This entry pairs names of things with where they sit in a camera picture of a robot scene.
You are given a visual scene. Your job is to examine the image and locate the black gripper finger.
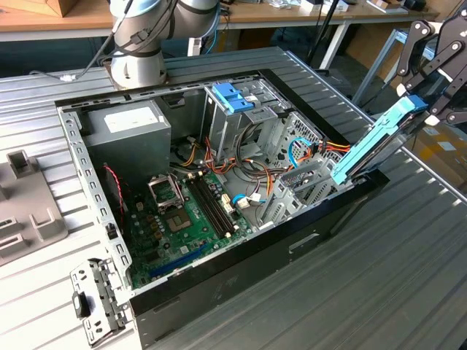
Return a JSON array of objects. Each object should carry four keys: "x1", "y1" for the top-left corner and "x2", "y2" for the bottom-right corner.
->
[
  {"x1": 395, "y1": 6, "x2": 467, "y2": 96},
  {"x1": 425, "y1": 54, "x2": 467, "y2": 128}
]

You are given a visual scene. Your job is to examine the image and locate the hard disk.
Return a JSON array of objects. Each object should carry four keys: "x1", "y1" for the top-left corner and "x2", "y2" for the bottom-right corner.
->
[{"x1": 330, "y1": 93, "x2": 430, "y2": 185}]

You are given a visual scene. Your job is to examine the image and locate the orange yellow power wire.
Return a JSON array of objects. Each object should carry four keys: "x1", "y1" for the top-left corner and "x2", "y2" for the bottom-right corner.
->
[{"x1": 291, "y1": 139, "x2": 355, "y2": 172}]

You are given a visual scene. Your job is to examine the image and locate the silver disk bay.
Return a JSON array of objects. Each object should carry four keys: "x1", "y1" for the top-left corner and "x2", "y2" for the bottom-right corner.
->
[{"x1": 255, "y1": 156, "x2": 368, "y2": 231}]

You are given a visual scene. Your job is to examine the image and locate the brown cardboard box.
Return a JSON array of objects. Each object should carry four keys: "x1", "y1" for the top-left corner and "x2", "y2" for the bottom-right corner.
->
[{"x1": 401, "y1": 125, "x2": 467, "y2": 187}]

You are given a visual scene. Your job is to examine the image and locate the black tripod stand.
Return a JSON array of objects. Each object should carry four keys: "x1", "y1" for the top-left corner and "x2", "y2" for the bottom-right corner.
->
[{"x1": 305, "y1": 0, "x2": 339, "y2": 72}]

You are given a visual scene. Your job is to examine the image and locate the wooden desk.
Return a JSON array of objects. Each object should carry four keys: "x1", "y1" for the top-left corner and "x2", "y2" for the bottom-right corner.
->
[{"x1": 0, "y1": 0, "x2": 441, "y2": 72}]

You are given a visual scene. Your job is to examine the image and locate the blue plastic drive latch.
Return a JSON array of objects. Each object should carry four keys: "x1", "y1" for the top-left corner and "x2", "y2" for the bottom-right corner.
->
[{"x1": 211, "y1": 82, "x2": 255, "y2": 114}]

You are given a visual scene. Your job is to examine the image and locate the silver drive cage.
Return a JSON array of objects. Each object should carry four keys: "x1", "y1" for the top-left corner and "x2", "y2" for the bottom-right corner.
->
[{"x1": 199, "y1": 78, "x2": 293, "y2": 165}]

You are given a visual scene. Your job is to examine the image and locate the black RAM slot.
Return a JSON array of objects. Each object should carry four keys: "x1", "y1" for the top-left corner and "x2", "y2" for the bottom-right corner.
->
[
  {"x1": 198, "y1": 174, "x2": 236, "y2": 234},
  {"x1": 189, "y1": 177, "x2": 227, "y2": 238}
]

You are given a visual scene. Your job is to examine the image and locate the black open PC case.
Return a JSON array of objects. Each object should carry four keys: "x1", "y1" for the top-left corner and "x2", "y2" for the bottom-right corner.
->
[{"x1": 54, "y1": 67, "x2": 390, "y2": 350}]

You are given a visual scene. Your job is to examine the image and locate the metal socket cover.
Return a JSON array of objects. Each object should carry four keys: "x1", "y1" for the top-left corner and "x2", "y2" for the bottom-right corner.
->
[{"x1": 146, "y1": 174, "x2": 183, "y2": 211}]

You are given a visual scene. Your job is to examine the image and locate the CPU socket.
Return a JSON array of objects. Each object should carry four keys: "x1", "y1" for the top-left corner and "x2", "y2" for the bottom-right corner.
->
[{"x1": 162, "y1": 209, "x2": 193, "y2": 234}]

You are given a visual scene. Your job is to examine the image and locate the grey power supply unit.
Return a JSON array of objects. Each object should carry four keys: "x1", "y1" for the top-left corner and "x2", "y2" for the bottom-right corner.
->
[{"x1": 84, "y1": 100, "x2": 172, "y2": 183}]

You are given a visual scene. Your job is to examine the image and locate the green motherboard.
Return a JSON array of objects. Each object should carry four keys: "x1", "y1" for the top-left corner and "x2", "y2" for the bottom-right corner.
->
[{"x1": 123, "y1": 169, "x2": 256, "y2": 289}]

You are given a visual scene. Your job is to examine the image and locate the blue expansion slot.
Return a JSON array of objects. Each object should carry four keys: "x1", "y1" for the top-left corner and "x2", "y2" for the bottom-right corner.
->
[{"x1": 147, "y1": 242, "x2": 211, "y2": 280}]

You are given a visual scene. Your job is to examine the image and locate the black case fan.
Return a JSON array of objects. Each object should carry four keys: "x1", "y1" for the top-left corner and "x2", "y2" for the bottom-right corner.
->
[{"x1": 101, "y1": 163, "x2": 128, "y2": 234}]

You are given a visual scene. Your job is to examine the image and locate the brown wooden box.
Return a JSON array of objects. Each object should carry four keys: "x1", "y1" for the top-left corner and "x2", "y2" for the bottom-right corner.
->
[{"x1": 21, "y1": 0, "x2": 80, "y2": 18}]

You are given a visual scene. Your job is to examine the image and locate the silver expansion card retainer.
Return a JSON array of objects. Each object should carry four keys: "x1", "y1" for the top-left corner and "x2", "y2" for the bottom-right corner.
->
[{"x1": 69, "y1": 257, "x2": 134, "y2": 347}]

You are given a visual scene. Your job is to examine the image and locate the grey parts rack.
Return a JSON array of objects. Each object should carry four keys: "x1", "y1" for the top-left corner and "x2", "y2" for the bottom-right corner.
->
[{"x1": 0, "y1": 151, "x2": 70, "y2": 271}]

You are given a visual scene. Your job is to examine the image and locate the blue looped data wire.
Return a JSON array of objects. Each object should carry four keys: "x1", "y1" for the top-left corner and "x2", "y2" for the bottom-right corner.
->
[{"x1": 287, "y1": 136, "x2": 315, "y2": 171}]

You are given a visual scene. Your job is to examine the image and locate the multicoloured wire bundle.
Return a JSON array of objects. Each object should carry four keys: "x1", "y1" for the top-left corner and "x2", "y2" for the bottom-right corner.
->
[{"x1": 171, "y1": 136, "x2": 296, "y2": 200}]

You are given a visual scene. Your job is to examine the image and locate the blue flat board wire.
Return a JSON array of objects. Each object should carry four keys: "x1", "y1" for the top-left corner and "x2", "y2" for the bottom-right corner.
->
[{"x1": 230, "y1": 192, "x2": 264, "y2": 211}]

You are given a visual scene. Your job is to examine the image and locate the yellow board power wires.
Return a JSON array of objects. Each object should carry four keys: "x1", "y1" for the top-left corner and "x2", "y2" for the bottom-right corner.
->
[{"x1": 174, "y1": 136, "x2": 202, "y2": 169}]

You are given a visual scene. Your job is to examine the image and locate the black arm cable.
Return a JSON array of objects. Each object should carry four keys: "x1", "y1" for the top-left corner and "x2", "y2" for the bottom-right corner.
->
[{"x1": 28, "y1": 21, "x2": 127, "y2": 82}]

